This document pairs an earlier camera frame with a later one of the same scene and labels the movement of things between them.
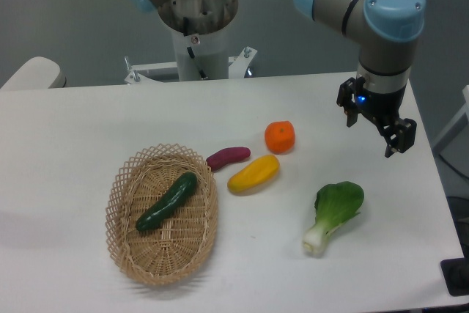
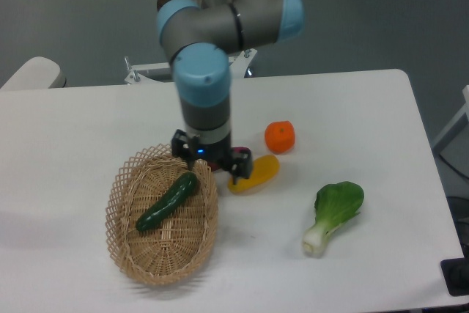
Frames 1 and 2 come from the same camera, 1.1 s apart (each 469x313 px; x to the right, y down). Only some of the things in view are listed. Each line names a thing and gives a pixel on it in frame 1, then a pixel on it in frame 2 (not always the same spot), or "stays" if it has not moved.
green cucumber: x=182 y=189 stays
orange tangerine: x=280 y=136 stays
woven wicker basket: x=175 y=246 stays
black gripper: x=400 y=135 → x=237 y=160
